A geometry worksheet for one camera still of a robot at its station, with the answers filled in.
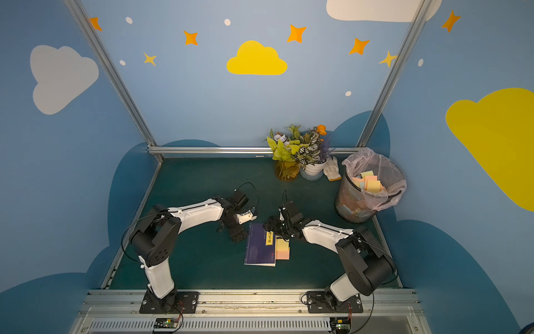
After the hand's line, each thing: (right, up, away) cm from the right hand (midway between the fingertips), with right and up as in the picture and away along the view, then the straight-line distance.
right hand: (270, 225), depth 90 cm
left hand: (-15, -1, +4) cm, 15 cm away
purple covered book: (-5, -11, -4) cm, 13 cm away
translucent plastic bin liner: (+50, +22, -6) cm, 55 cm away
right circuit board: (+25, -31, -18) cm, 44 cm away
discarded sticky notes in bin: (+45, +19, +2) cm, 49 cm away
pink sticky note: (+5, -11, -4) cm, 13 cm away
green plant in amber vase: (+7, +35, +6) cm, 36 cm away
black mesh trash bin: (+34, +10, -3) cm, 36 cm away
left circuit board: (-37, -30, -18) cm, 51 cm away
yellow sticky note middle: (+5, -7, -4) cm, 10 cm away
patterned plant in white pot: (+20, +31, +3) cm, 37 cm away
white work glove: (+35, +25, +26) cm, 51 cm away
